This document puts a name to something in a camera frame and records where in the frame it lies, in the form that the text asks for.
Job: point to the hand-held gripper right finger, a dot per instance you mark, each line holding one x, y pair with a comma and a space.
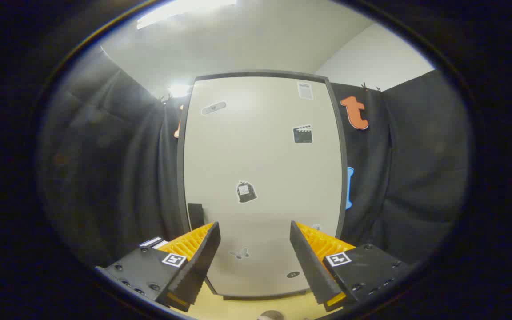
307, 262

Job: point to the grey shoe cabinet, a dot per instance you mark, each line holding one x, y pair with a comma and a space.
179, 178

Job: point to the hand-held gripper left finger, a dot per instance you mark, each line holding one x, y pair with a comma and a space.
202, 262

